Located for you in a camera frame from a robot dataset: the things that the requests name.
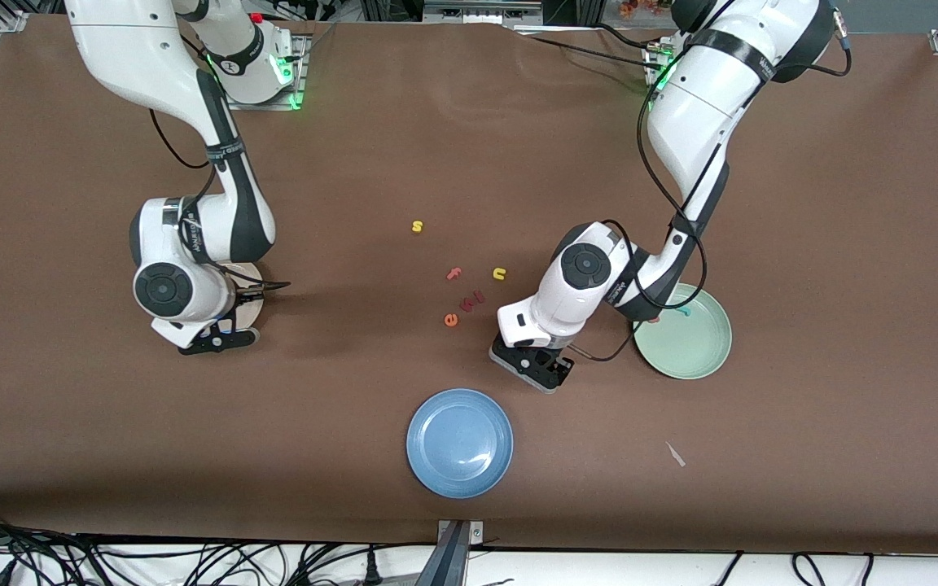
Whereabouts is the beige brown plate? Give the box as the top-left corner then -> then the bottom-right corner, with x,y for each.
221,260 -> 265,325

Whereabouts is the blue plate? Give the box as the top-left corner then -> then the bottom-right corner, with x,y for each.
405,388 -> 515,499

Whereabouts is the brown table cover sheet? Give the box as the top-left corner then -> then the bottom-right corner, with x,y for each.
0,12 -> 938,556

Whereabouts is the light green plate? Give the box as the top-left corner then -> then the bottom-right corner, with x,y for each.
634,283 -> 733,381

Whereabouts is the grey metal equipment rack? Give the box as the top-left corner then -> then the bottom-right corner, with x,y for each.
423,0 -> 543,25

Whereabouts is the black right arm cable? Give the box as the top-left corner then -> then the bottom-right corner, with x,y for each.
150,106 -> 292,306

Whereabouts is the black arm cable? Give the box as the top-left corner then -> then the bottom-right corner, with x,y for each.
150,106 -> 292,306
571,16 -> 853,363

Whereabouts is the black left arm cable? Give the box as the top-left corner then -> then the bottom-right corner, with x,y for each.
571,16 -> 853,363

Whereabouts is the grey metal camera mount post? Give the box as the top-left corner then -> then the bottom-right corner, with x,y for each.
416,519 -> 486,586

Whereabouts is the black cable on table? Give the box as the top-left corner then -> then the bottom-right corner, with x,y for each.
510,23 -> 665,74

